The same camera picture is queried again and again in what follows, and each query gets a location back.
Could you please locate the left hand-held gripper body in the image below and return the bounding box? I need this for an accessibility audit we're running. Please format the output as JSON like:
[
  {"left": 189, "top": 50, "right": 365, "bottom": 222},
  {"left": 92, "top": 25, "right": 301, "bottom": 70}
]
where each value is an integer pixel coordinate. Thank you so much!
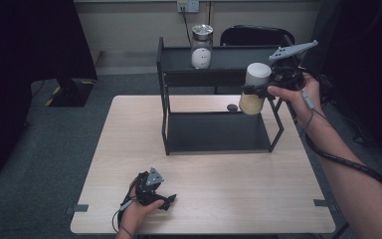
[{"left": 134, "top": 166, "right": 165, "bottom": 207}]

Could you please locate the black chair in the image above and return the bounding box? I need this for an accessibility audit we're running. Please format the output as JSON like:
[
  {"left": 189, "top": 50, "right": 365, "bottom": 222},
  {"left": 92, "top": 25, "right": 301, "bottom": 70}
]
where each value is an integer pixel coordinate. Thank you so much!
[{"left": 219, "top": 24, "right": 296, "bottom": 48}]

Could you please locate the jar with white lid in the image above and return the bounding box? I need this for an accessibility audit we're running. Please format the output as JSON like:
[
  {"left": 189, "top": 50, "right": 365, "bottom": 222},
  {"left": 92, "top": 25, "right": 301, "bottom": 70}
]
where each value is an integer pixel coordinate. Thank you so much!
[{"left": 238, "top": 62, "right": 273, "bottom": 116}]

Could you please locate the dark curtain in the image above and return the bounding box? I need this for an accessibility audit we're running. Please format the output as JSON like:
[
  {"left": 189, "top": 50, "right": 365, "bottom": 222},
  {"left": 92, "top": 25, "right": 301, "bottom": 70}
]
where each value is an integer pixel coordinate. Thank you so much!
[
  {"left": 311, "top": 0, "right": 382, "bottom": 160},
  {"left": 0, "top": 0, "right": 98, "bottom": 183}
]

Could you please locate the person's right hand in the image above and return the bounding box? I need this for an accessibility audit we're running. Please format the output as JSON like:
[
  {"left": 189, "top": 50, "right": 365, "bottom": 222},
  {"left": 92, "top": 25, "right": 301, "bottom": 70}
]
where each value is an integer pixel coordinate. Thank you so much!
[{"left": 267, "top": 71, "right": 322, "bottom": 128}]

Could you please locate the wall socket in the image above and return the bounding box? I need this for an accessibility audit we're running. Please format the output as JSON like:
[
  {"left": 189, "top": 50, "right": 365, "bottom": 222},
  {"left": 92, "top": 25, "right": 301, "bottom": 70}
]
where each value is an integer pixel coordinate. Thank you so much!
[{"left": 176, "top": 0, "right": 201, "bottom": 14}]

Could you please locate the black two-tier metal shelf rack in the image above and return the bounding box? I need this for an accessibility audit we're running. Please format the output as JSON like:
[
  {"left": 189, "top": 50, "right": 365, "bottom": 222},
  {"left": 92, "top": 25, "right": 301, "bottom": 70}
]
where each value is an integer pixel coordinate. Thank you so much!
[{"left": 156, "top": 35, "right": 294, "bottom": 156}]

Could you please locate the black stand base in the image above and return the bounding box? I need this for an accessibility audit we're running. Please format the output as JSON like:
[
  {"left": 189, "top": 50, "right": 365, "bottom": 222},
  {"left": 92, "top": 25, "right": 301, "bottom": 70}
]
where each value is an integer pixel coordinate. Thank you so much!
[{"left": 44, "top": 78, "right": 96, "bottom": 108}]

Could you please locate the glass jar with silver lid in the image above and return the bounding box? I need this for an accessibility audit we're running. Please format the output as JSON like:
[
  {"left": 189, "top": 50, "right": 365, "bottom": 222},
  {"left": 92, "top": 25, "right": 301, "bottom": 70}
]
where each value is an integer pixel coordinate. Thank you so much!
[{"left": 190, "top": 23, "right": 214, "bottom": 70}]

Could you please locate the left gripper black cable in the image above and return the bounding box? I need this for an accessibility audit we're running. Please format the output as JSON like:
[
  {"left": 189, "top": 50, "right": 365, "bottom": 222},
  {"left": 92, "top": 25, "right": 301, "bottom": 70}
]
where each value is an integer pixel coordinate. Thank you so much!
[{"left": 111, "top": 175, "right": 143, "bottom": 233}]

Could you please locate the person's left hand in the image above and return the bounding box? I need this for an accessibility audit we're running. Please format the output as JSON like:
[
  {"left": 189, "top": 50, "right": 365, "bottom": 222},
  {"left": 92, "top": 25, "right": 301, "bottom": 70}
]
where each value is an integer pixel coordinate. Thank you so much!
[{"left": 118, "top": 187, "right": 165, "bottom": 233}]

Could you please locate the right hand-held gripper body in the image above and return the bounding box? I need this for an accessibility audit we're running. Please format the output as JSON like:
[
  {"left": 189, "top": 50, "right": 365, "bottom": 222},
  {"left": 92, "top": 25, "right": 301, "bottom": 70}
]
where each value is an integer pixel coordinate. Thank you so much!
[{"left": 268, "top": 39, "right": 319, "bottom": 92}]

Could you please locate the grey table bracket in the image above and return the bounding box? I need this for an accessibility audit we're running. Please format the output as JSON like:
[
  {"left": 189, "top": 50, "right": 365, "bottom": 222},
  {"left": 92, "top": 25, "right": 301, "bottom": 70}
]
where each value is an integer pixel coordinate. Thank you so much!
[
  {"left": 64, "top": 203, "right": 90, "bottom": 215},
  {"left": 312, "top": 198, "right": 338, "bottom": 212}
]

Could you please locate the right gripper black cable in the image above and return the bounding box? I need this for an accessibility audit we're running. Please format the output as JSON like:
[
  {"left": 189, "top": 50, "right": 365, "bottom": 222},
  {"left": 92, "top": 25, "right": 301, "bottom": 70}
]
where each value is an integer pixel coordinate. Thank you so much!
[{"left": 300, "top": 90, "right": 382, "bottom": 193}]

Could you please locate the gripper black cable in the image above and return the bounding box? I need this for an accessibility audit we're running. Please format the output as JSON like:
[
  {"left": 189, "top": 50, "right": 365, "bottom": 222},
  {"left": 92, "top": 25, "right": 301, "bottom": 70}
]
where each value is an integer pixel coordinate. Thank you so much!
[
  {"left": 111, "top": 175, "right": 143, "bottom": 233},
  {"left": 300, "top": 90, "right": 382, "bottom": 193}
]

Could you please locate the black power cable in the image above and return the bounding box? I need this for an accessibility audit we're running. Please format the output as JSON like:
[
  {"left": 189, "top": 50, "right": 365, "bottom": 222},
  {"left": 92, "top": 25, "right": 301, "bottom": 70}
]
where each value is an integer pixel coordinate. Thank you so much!
[{"left": 179, "top": 5, "right": 193, "bottom": 47}]

